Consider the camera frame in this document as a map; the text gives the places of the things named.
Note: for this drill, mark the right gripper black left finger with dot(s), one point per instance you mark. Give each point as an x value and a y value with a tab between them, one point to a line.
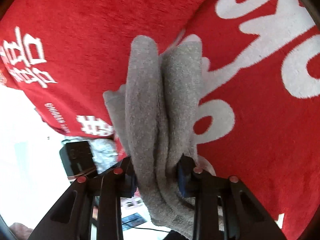
71	216

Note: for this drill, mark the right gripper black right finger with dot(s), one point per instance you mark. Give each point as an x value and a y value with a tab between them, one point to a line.
224	208

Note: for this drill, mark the grey knit sweater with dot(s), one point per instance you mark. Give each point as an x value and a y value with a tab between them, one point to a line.
153	115

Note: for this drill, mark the floral white blue bedding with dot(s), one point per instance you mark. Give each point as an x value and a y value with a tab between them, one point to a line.
103	151

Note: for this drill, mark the dark tablet on floor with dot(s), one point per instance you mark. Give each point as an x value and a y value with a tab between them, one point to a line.
132	221

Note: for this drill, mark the red printed bed blanket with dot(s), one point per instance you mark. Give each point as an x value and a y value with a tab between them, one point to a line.
258	113

